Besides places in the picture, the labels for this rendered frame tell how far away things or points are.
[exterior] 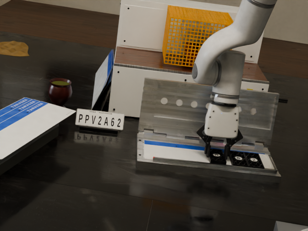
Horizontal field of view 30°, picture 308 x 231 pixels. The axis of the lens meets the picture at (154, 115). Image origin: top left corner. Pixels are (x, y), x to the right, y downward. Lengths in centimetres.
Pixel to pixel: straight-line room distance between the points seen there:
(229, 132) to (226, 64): 21
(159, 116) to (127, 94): 20
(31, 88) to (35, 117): 52
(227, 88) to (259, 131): 26
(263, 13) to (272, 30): 199
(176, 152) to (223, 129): 17
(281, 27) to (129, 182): 216
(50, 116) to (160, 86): 37
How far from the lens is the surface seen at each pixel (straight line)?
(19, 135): 163
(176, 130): 188
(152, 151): 179
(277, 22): 360
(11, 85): 228
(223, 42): 165
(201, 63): 168
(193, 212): 155
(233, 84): 173
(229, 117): 175
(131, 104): 204
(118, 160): 175
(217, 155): 180
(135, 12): 217
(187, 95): 186
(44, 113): 178
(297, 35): 363
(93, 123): 193
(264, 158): 186
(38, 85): 229
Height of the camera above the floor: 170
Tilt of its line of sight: 22 degrees down
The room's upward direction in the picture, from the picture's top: 8 degrees clockwise
